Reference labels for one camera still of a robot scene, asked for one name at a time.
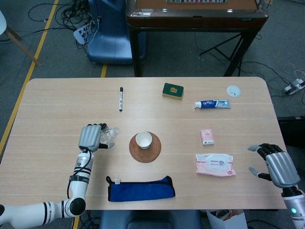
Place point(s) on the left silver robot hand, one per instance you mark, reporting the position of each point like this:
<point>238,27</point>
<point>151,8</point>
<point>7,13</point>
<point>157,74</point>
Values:
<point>89,137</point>

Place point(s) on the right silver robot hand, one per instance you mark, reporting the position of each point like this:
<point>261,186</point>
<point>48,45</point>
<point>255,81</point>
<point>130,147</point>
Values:
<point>282,167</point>

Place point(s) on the clear plastic bottle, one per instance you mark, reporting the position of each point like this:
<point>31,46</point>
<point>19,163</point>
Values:
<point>110,136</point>

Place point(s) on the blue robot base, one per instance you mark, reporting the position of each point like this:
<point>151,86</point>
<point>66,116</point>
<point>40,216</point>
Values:
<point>112,43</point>

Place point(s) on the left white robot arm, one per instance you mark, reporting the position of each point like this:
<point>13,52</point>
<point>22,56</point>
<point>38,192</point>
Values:
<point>47,210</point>

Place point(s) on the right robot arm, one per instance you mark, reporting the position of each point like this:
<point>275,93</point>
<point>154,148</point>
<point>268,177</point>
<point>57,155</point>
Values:
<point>295,207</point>

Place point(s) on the white floral paper cup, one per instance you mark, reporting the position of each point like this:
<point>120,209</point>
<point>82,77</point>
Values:
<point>143,140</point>

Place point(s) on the round woven rattan coaster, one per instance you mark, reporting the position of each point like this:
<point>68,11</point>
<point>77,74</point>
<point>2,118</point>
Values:
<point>145,156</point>

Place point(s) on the black box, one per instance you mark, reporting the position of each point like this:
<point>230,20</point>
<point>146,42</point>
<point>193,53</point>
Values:
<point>293,130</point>

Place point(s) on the black white marker pen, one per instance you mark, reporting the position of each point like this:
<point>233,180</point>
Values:
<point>121,100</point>

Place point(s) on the pink wet wipes pack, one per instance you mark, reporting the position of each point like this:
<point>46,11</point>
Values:
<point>214,164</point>

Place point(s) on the blue cloth with black trim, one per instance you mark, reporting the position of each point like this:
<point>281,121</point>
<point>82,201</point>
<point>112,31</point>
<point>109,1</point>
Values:
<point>140,192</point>

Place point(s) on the white paper bag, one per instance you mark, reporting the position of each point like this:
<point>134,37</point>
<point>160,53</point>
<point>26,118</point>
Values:
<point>226,219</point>

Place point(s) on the small pink tissue pack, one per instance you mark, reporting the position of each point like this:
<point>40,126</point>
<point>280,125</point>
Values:
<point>206,137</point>

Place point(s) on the white power strip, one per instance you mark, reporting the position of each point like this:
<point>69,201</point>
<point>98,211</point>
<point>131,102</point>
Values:
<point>294,86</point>

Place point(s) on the blue white toothpaste tube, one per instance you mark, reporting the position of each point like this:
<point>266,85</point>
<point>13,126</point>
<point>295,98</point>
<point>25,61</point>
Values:
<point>212,104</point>

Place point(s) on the green small box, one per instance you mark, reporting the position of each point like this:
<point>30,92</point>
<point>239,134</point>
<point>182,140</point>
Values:
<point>173,90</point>

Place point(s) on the white multi-socket with plugs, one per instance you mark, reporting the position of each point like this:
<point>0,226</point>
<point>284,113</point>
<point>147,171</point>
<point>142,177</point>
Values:
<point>82,33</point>

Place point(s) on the white chair with wooden legs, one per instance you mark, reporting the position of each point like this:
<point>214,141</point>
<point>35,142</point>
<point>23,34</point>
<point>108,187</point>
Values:
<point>14,38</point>

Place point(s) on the black tripod stand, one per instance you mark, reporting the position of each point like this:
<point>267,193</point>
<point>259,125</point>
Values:
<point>221,51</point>

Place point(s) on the brown mahjong table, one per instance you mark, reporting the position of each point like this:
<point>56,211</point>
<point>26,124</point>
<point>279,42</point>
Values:
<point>195,20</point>

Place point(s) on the row of face-up mahjong tiles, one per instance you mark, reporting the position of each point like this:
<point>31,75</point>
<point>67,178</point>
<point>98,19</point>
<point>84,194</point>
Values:
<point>195,1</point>

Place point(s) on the dark blue robot pedestal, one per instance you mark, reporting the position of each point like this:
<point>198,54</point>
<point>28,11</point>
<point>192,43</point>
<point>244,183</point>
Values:
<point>152,219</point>

